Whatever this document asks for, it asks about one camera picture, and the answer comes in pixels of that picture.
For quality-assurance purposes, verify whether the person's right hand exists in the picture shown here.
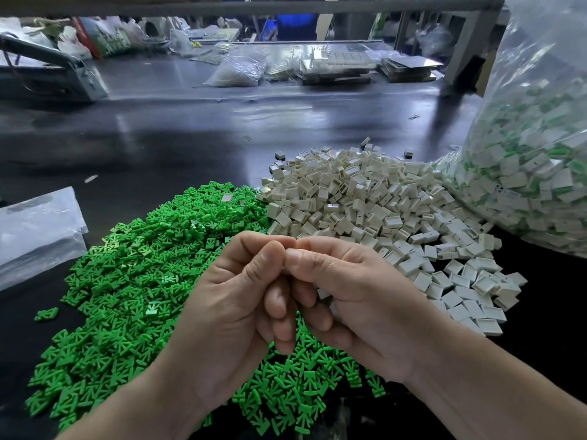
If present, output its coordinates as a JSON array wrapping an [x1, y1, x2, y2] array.
[[282, 236, 446, 384]]

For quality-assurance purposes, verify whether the person's left hand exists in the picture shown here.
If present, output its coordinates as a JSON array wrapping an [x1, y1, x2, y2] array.
[[156, 230, 299, 413]]

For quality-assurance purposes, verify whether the pile of white plastic caps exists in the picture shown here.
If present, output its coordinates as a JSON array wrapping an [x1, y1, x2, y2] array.
[[261, 142, 528, 337]]

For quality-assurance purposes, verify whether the pile of green plastic clips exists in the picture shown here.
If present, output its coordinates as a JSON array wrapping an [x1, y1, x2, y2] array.
[[24, 182, 386, 436]]

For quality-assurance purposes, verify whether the clear plastic bag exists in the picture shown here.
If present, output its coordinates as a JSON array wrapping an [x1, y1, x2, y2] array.
[[438, 0, 587, 259]]

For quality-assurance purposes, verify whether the person's left forearm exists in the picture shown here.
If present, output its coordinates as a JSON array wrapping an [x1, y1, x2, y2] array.
[[57, 362, 207, 440]]

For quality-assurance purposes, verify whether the small clear bag of parts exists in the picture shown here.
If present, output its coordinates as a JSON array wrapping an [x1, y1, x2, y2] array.
[[204, 54, 268, 88]]

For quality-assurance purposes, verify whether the stack of clear flat bags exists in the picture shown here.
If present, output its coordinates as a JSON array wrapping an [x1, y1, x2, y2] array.
[[0, 186, 89, 292]]

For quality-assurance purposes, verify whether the dark flat tray stack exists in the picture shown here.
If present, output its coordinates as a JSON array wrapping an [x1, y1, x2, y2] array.
[[378, 56, 444, 83]]

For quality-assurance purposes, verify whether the blue crate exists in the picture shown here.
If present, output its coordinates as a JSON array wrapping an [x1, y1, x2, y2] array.
[[264, 13, 320, 42]]

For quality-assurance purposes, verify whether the grey heat sealer machine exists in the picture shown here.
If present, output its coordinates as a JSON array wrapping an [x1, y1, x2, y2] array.
[[0, 32, 109, 103]]

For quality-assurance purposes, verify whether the grey metal horizontal bar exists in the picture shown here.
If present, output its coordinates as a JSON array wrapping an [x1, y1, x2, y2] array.
[[0, 0, 506, 15]]

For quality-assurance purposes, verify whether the grey metal slanted post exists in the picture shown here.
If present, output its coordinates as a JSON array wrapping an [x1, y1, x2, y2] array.
[[442, 0, 504, 94]]

